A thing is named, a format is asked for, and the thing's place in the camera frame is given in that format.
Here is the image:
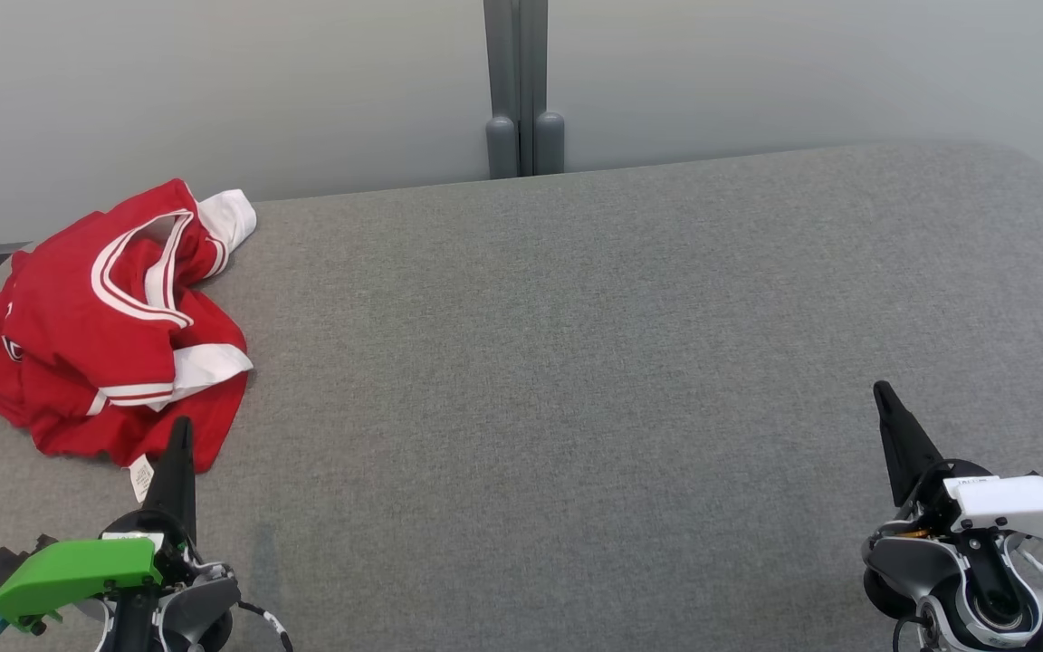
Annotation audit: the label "grey double partition post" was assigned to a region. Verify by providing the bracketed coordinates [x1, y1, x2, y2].
[483, 0, 567, 180]

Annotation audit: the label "red jersey with white sleeves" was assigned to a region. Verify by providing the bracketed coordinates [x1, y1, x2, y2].
[0, 178, 258, 419]

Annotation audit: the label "red shorts with white stripes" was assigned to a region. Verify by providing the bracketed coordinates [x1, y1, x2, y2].
[0, 254, 251, 504]

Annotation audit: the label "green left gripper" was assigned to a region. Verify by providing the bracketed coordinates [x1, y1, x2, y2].
[0, 416, 199, 632]

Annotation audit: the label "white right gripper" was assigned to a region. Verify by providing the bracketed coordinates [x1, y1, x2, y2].
[874, 380, 1043, 545]

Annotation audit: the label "black white arm cable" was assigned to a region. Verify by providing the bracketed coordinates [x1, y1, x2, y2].
[236, 600, 294, 652]

